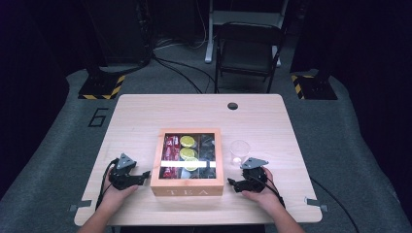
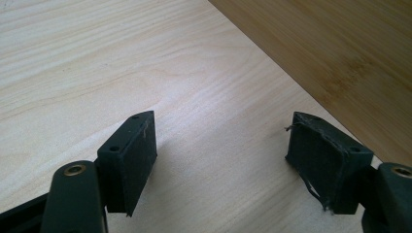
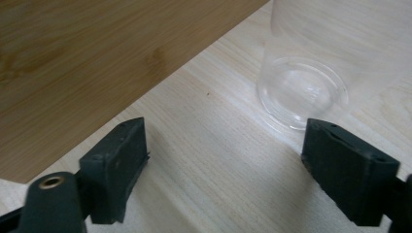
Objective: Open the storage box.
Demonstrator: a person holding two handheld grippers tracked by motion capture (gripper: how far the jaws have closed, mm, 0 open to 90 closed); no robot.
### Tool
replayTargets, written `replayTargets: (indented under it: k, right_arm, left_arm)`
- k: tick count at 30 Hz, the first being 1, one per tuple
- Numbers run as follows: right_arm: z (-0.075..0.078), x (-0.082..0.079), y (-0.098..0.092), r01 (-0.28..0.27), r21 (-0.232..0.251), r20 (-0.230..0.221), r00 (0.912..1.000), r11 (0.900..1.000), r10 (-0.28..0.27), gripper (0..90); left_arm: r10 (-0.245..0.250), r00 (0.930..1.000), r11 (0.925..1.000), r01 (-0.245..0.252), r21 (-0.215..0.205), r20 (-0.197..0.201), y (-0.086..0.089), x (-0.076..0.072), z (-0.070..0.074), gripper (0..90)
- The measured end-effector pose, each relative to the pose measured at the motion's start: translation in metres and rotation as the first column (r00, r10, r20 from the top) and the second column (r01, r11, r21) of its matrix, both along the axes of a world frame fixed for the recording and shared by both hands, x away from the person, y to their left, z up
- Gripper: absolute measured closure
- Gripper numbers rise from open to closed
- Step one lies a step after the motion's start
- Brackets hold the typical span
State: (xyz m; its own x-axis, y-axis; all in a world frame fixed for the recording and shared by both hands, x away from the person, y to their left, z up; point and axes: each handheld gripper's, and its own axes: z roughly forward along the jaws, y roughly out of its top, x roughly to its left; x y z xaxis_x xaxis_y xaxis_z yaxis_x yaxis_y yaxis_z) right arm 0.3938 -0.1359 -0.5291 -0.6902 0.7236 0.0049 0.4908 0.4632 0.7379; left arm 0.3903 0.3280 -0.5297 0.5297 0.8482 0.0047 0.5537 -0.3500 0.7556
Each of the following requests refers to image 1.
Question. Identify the black stand with striped base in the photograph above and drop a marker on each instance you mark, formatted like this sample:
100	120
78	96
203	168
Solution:
102	87
312	87

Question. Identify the black folding chair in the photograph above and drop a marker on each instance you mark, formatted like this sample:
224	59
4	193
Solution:
247	48

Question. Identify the person's left hand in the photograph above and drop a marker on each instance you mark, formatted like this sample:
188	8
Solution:
113	198

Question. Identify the person's right hand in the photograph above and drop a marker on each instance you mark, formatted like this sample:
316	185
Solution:
265	198

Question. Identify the yellow-green capsule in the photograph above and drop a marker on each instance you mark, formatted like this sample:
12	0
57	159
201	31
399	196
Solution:
191	163
187	153
188	141

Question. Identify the clear plastic cup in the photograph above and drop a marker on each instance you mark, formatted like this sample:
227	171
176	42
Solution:
240	150

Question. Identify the wooden box with glass lid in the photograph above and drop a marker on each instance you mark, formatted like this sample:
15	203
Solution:
188	189

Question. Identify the grey table edge bracket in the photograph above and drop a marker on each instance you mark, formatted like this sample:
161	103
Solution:
315	204
81	205

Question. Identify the red sachet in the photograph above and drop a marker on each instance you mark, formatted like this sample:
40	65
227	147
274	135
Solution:
165	150
177	149
171	150

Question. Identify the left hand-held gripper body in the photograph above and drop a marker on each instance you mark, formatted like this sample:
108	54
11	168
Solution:
123	176

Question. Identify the white desk frame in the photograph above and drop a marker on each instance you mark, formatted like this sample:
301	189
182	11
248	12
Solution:
246	16

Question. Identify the pile of small wrapped packets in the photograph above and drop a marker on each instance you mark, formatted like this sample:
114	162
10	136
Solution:
207	149

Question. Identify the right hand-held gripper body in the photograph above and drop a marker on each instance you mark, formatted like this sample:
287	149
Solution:
255	178

